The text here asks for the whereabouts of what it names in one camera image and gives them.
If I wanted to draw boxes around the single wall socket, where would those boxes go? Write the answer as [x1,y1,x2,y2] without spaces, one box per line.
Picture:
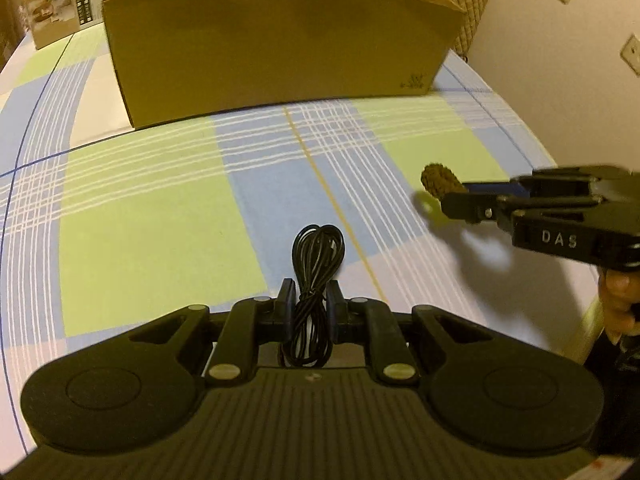
[620,35,640,76]

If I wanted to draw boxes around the person's right hand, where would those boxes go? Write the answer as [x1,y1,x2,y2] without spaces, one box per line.
[599,268,640,344]

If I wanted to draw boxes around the black cable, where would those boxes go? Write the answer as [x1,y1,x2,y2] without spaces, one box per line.
[281,223,347,369]

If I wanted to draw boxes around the plaid bed sheet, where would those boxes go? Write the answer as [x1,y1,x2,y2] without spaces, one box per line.
[1,26,597,469]

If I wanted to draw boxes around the brown cardboard box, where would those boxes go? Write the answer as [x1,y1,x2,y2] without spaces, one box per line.
[102,0,464,129]

